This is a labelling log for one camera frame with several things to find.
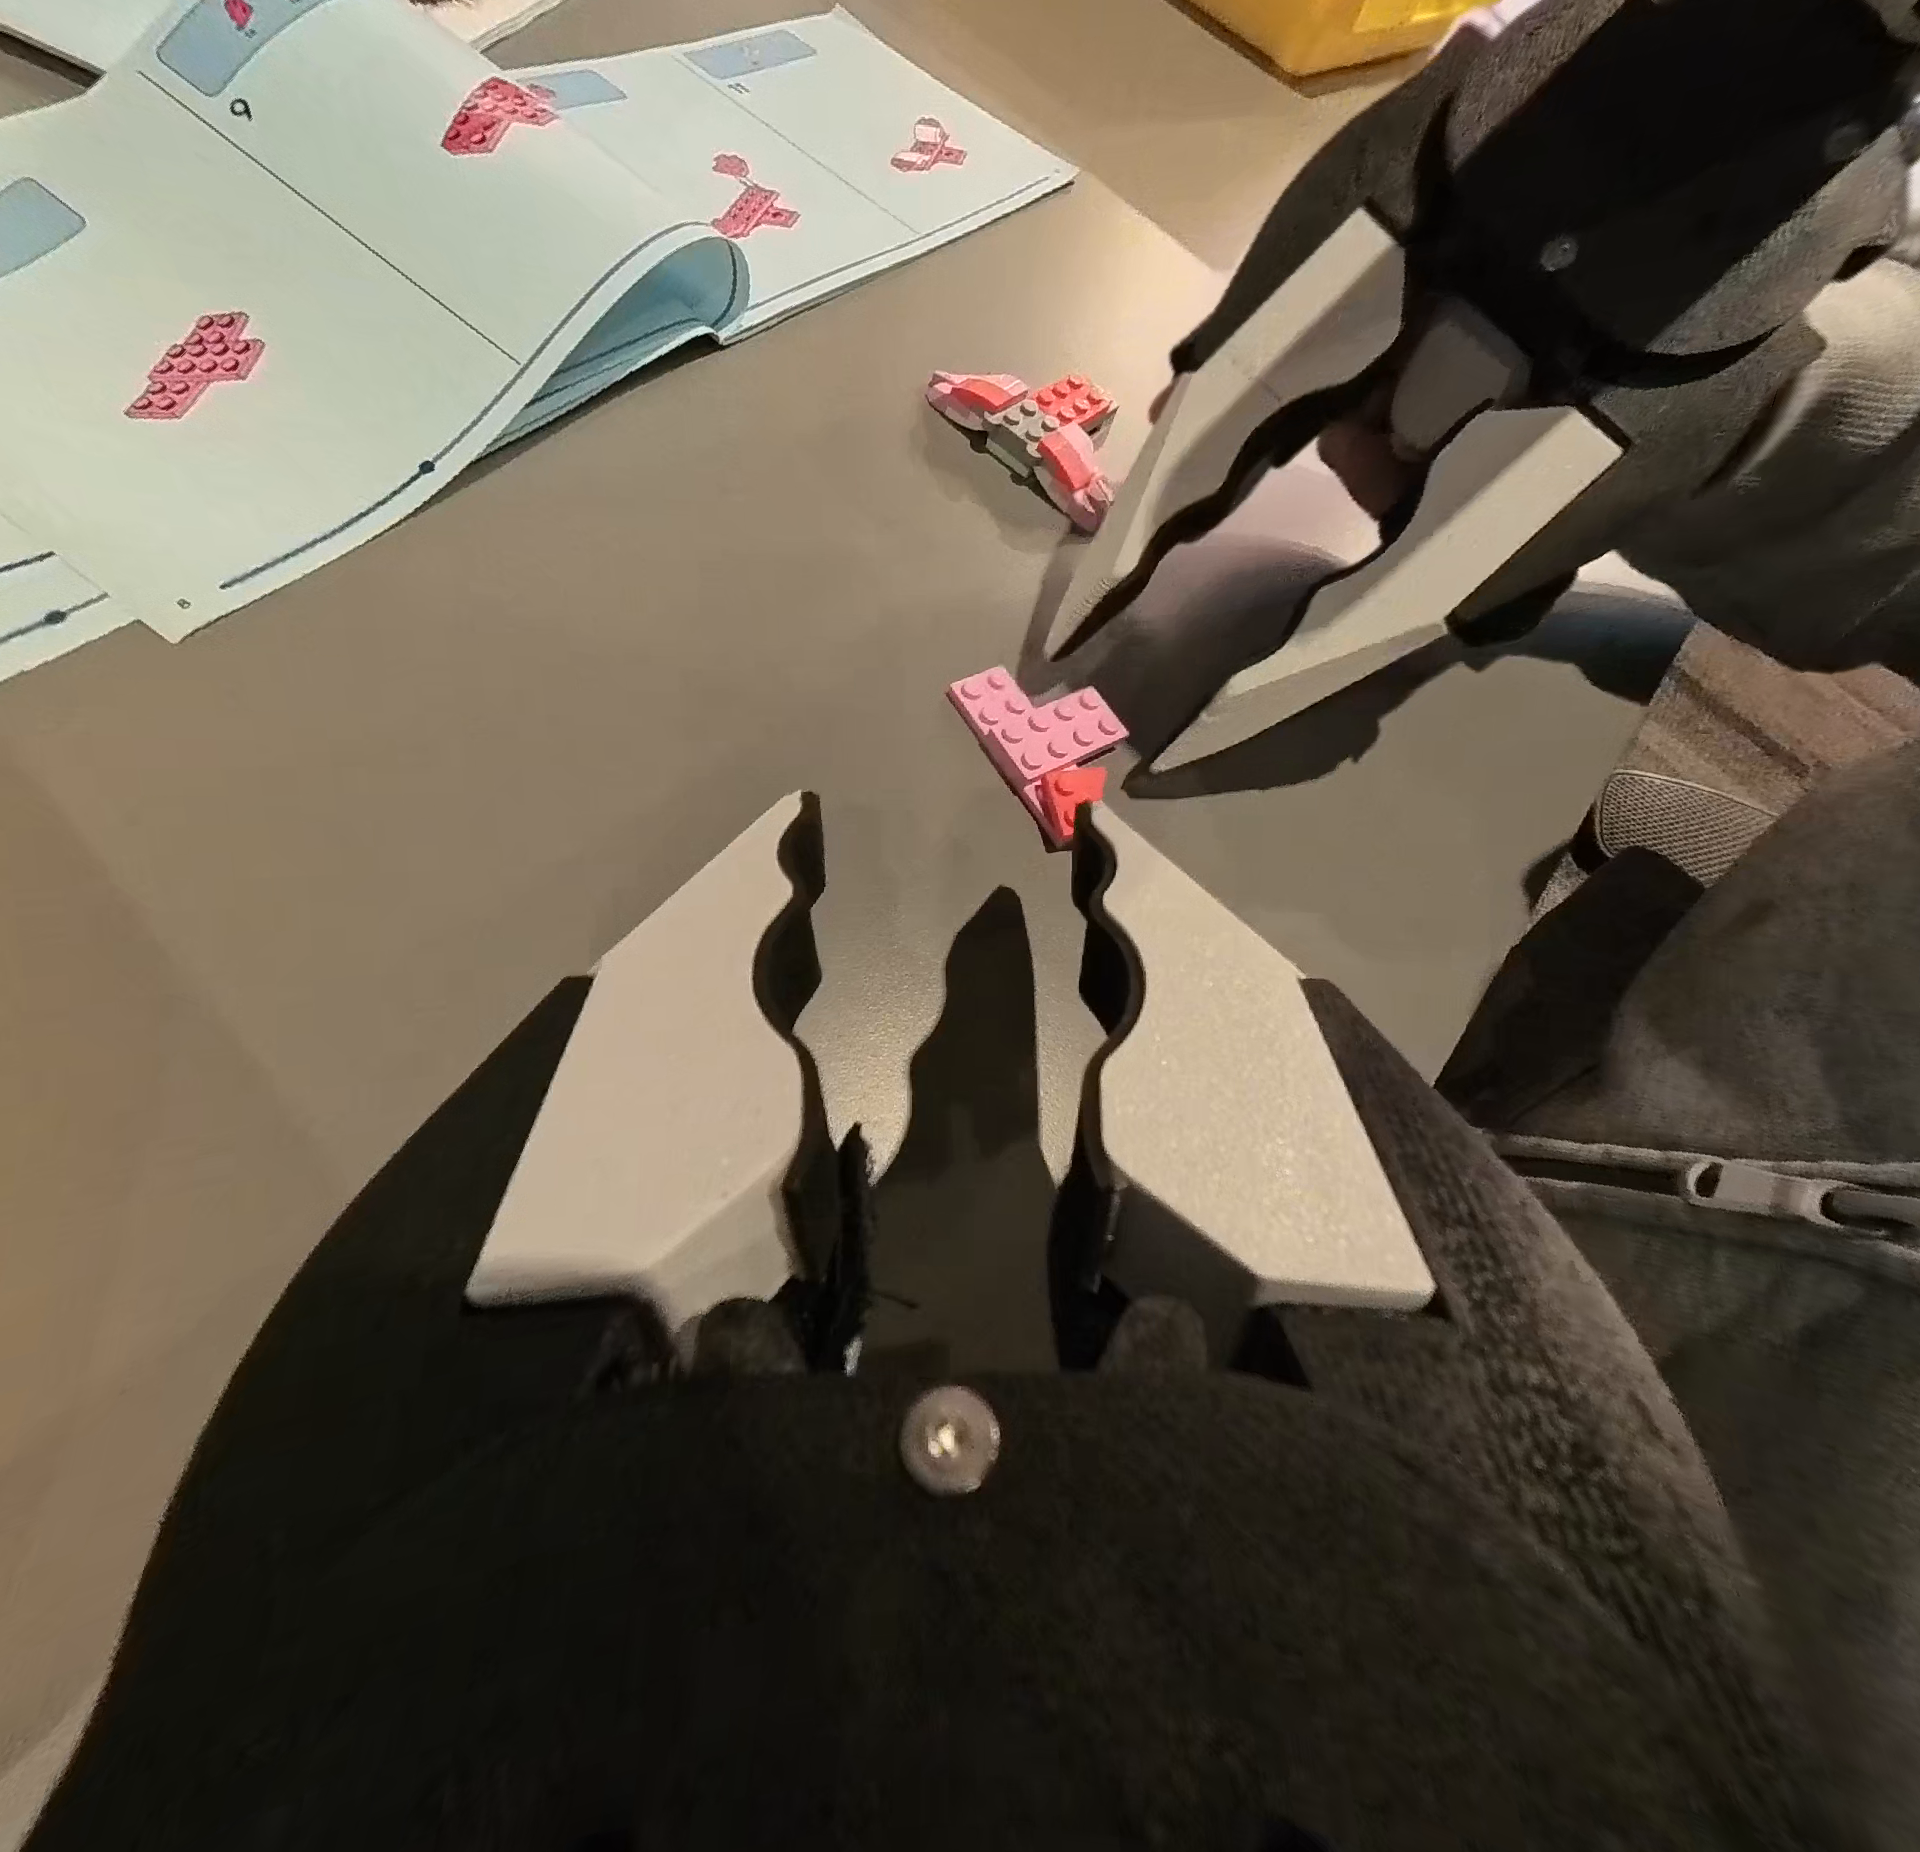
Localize light blue instruction booklet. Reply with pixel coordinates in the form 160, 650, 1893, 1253
0, 0, 1078, 684

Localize person's right hand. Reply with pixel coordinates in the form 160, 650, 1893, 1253
1320, 380, 1430, 518

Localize person's right forearm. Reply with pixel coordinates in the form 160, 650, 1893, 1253
1573, 157, 1920, 676

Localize pink wedge brick plate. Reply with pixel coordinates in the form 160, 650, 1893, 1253
1008, 686, 1131, 774

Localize pink red brick model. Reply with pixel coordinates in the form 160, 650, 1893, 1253
928, 367, 1122, 537

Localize person's grey clothing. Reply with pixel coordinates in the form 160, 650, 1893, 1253
1433, 744, 1920, 1852

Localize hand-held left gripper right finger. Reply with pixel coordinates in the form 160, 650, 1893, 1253
1050, 802, 1440, 1372

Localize grey desk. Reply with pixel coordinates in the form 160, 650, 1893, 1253
0, 0, 1697, 1852

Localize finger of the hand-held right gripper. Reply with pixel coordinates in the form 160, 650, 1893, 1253
1037, 210, 1414, 661
1143, 404, 1630, 776

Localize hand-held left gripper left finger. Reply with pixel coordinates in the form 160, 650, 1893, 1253
464, 791, 880, 1373

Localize long pink brick plate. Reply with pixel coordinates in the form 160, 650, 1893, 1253
946, 664, 1109, 849

